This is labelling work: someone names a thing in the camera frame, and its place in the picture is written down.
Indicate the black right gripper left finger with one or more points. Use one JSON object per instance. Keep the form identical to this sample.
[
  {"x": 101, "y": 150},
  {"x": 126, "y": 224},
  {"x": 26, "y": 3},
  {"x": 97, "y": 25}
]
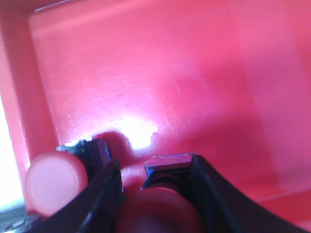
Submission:
[{"x": 94, "y": 210}]

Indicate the red plastic tray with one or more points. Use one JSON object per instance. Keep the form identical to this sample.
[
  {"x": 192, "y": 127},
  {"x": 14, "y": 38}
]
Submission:
[{"x": 229, "y": 79}]

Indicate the red mushroom push button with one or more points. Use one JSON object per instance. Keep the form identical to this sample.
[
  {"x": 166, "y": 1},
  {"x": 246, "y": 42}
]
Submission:
[
  {"x": 55, "y": 178},
  {"x": 163, "y": 204}
]

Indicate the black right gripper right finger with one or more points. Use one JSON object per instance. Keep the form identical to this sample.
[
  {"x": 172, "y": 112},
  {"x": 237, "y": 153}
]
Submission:
[{"x": 225, "y": 209}]

